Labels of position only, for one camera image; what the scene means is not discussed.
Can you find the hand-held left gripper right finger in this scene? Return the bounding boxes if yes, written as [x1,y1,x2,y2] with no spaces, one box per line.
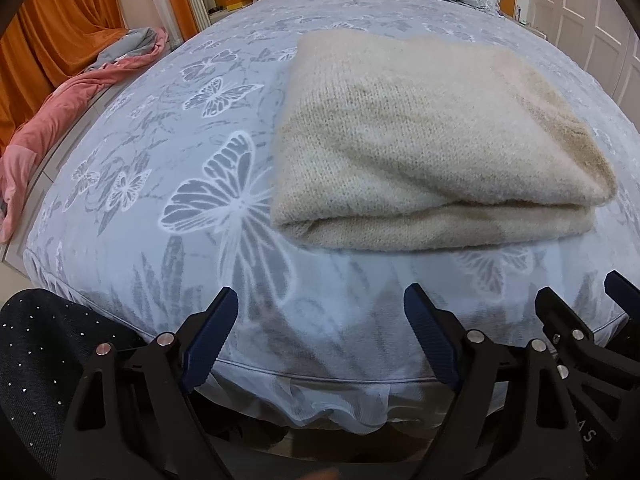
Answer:
[404,283,586,480]

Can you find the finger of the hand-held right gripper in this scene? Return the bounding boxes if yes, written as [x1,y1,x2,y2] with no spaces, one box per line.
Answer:
[534,287,640,422]
[604,270,640,322]

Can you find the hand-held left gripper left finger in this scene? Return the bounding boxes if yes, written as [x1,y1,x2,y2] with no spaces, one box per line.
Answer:
[59,286,240,480]

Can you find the cream knitted sweater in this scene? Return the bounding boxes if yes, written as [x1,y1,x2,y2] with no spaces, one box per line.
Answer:
[270,29,619,254]

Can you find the person's dark studded clothing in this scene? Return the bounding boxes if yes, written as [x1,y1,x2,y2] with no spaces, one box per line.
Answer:
[0,287,151,480]

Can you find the bed with butterfly print sheet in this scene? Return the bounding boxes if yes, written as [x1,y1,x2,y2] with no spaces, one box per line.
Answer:
[22,0,640,435]

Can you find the white wardrobe doors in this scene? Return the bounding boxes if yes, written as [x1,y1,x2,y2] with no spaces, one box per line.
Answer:
[527,0,640,112]

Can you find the pink and grey quilt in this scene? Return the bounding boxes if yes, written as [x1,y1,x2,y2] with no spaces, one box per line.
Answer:
[0,25,171,244]

